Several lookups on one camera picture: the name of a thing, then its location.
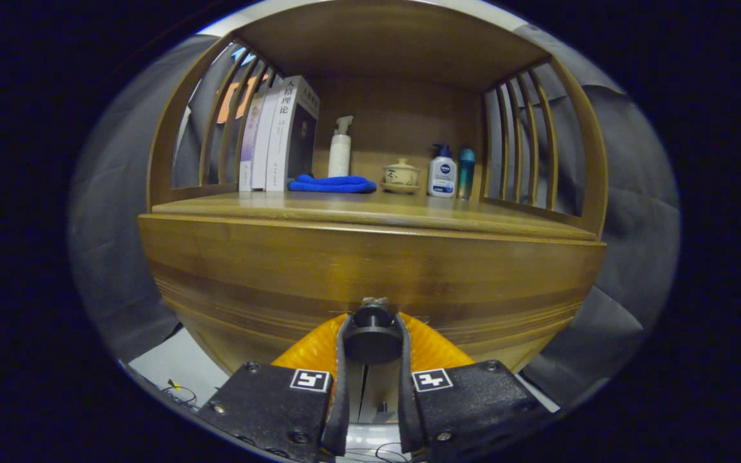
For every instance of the blue folded cloth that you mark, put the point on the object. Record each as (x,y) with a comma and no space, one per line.
(332,185)

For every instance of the thin purple book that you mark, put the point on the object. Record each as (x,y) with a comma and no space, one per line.
(249,148)

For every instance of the thick grey and white book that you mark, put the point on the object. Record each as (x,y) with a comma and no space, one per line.
(293,135)

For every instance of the wooden cabinet door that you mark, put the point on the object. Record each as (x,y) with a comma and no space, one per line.
(357,392)
(383,389)

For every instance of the white spray bottle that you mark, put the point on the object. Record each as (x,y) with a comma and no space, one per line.
(339,154)

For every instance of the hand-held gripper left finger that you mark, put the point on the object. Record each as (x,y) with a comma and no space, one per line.
(338,399)

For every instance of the teal bottle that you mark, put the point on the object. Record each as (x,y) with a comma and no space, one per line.
(466,173)

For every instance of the wooden cabinet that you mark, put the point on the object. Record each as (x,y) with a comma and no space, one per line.
(396,38)

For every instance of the beige lidded tea bowl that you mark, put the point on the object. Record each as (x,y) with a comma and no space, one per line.
(401,173)

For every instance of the beige saucer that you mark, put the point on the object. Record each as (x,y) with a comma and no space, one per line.
(400,188)

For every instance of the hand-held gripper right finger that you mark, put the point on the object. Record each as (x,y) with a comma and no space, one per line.
(406,399)

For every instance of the wooden countertop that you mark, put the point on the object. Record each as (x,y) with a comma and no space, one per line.
(377,209)

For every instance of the white lotion bottle blue cap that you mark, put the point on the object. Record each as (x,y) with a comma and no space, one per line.
(442,177)

